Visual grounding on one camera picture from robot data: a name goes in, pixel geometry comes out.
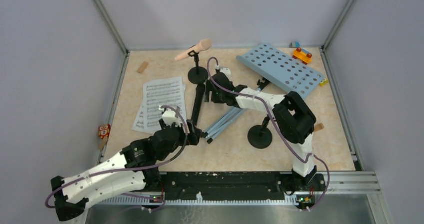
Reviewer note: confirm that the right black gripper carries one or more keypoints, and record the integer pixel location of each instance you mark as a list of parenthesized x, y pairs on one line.
[(209, 87)]

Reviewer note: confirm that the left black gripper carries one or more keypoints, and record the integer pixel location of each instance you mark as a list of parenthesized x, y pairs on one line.
[(195, 133)]

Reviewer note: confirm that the beige microphone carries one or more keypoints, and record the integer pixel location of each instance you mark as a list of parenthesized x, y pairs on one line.
[(197, 74)]

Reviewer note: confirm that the sheet music page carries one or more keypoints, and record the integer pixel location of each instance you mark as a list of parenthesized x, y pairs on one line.
[(139, 120), (164, 81)]

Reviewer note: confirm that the light blue music stand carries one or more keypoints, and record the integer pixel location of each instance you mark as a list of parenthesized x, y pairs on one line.
[(281, 69)]

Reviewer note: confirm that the black microphone stand base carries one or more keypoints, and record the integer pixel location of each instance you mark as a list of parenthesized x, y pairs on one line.
[(260, 136)]

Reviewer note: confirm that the black microphone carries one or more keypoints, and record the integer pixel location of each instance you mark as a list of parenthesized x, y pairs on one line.
[(198, 101)]

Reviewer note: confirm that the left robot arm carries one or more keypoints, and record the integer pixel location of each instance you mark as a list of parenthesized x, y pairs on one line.
[(132, 168)]

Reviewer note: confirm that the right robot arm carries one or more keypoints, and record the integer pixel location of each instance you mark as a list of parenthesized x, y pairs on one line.
[(290, 115)]

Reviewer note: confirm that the wooden block far left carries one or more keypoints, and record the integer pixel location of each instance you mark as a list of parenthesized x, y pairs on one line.
[(143, 67)]

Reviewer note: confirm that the red owl toy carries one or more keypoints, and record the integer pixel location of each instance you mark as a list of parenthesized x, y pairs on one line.
[(104, 131)]

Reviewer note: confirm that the colourful wooden toy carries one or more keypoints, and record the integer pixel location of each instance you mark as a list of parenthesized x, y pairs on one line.
[(300, 53)]

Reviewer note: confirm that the yellow black small toy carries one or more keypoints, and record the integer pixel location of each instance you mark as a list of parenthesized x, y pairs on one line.
[(324, 82)]

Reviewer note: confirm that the wooden block by stand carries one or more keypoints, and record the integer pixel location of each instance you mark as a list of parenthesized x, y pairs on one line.
[(319, 127)]

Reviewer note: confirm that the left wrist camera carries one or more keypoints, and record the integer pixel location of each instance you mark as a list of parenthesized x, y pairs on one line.
[(171, 115)]

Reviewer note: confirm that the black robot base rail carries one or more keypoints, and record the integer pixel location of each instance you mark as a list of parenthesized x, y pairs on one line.
[(237, 187)]

